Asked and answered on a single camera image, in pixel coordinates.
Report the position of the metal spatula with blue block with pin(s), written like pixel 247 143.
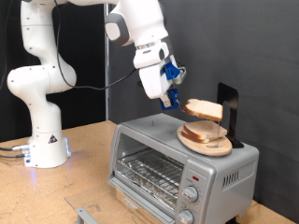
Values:
pixel 173 96

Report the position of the white bread slice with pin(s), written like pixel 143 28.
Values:
pixel 204 109
pixel 204 129
pixel 190 138

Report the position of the vertical metal pole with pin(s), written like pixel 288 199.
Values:
pixel 107 62

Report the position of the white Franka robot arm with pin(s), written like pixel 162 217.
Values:
pixel 43 124

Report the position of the black metal bookend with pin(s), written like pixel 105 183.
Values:
pixel 233 99

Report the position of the thin metal rod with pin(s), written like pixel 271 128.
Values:
pixel 218 140

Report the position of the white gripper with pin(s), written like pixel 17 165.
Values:
pixel 154 82

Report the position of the round wooden plate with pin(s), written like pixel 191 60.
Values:
pixel 215 150

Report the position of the wooden box with slots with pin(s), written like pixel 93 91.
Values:
pixel 140 214

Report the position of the silver toaster oven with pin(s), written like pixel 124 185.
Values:
pixel 230 199

